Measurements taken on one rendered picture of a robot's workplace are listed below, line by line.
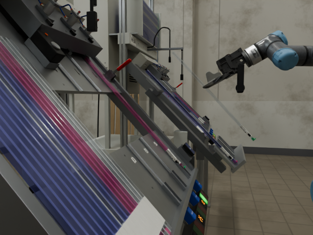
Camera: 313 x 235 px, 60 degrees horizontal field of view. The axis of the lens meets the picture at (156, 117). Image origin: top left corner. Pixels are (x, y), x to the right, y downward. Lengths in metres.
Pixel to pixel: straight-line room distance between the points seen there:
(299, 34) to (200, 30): 1.58
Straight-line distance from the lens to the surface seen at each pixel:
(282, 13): 5.11
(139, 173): 0.62
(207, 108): 4.85
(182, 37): 4.73
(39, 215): 0.35
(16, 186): 0.35
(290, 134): 5.00
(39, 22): 0.72
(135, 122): 0.98
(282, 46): 1.11
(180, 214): 0.60
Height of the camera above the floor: 0.98
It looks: 4 degrees down
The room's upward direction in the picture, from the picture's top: straight up
